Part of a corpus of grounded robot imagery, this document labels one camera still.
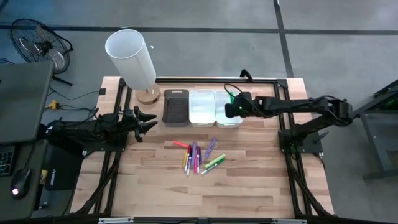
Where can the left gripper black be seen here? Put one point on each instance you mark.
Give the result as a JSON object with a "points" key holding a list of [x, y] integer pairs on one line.
{"points": [[138, 135]]}

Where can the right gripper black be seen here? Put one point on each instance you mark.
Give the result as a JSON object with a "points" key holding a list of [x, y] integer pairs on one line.
{"points": [[234, 110]]}

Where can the white plastic bin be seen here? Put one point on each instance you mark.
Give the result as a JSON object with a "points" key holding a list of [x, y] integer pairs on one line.
{"points": [[220, 105], [202, 109]]}

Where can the dark brown plastic bin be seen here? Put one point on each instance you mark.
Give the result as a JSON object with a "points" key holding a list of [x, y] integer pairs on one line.
{"points": [[175, 109]]}

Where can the red-orange highlighter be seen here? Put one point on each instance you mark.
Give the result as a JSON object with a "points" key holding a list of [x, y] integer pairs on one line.
{"points": [[180, 144]]}

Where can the purple highlighter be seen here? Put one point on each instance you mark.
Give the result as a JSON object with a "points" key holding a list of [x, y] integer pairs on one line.
{"points": [[211, 147]]}

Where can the red thin marker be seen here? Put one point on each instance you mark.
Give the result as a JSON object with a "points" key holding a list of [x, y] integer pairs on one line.
{"points": [[188, 150]]}

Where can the yellow thin marker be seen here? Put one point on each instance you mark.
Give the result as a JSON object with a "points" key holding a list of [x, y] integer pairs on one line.
{"points": [[185, 159]]}

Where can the dark purple marker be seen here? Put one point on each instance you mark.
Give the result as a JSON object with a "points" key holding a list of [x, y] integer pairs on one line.
{"points": [[200, 155]]}

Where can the lavender highlighter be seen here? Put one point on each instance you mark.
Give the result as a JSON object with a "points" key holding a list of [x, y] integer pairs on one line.
{"points": [[193, 152]]}

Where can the dark green thin marker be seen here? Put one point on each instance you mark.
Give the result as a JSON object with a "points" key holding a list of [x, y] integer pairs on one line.
{"points": [[211, 168]]}

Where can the magenta marker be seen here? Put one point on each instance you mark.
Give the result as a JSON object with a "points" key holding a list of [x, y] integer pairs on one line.
{"points": [[195, 161]]}

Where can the maroon thin marker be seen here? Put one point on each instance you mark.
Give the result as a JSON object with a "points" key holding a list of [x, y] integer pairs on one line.
{"points": [[198, 167]]}

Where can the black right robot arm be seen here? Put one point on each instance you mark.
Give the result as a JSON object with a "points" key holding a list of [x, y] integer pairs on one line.
{"points": [[295, 105]]}

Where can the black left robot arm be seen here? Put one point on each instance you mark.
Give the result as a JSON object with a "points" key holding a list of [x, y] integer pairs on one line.
{"points": [[93, 127]]}

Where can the small black block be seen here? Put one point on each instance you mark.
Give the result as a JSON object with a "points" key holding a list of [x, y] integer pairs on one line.
{"points": [[102, 91]]}

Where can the white lamp with wooden base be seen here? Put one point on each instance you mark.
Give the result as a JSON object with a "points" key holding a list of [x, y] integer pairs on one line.
{"points": [[130, 59]]}

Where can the yellow power plug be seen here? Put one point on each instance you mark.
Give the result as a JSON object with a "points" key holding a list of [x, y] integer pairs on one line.
{"points": [[53, 104]]}

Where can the black box with white logo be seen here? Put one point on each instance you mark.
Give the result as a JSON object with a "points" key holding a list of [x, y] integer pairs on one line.
{"points": [[62, 171]]}

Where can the grey monitor back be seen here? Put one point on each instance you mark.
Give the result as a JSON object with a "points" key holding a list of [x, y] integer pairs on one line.
{"points": [[25, 99]]}

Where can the black floor fan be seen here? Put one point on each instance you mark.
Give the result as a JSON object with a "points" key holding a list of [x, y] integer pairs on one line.
{"points": [[40, 46]]}

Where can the black computer mouse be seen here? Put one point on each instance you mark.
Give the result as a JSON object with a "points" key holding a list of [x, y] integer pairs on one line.
{"points": [[21, 182]]}

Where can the backlit black keyboard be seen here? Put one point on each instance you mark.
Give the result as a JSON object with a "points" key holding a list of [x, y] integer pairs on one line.
{"points": [[6, 161]]}

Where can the dark metal stand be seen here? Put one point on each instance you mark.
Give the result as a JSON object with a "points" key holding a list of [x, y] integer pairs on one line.
{"points": [[374, 146]]}

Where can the dark grey side desk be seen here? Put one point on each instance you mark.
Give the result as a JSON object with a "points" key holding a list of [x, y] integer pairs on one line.
{"points": [[18, 208]]}

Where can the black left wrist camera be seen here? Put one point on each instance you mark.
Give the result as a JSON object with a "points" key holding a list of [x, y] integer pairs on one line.
{"points": [[128, 115]]}

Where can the black aluminium table frame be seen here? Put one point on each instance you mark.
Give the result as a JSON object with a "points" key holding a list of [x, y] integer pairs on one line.
{"points": [[217, 80]]}

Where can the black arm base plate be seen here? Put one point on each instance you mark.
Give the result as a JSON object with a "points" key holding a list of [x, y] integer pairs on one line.
{"points": [[311, 147], [105, 147]]}

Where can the silver edge bracket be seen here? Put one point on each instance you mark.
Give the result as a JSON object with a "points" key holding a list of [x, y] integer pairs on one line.
{"points": [[289, 221], [115, 220]]}

